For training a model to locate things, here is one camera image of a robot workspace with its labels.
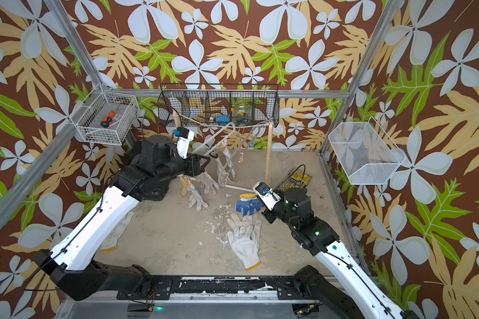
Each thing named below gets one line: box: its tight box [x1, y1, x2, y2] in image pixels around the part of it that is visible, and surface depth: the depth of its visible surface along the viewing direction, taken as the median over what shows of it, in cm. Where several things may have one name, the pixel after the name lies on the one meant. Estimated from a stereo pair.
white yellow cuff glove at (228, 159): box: [219, 144, 236, 178], surface depth 95 cm
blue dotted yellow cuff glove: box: [179, 176, 209, 212], surface depth 95 cm
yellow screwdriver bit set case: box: [276, 168, 313, 193], surface depth 106 cm
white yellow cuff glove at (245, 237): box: [226, 212, 263, 272], surface depth 86 cm
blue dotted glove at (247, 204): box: [235, 193, 264, 217], surface depth 76 cm
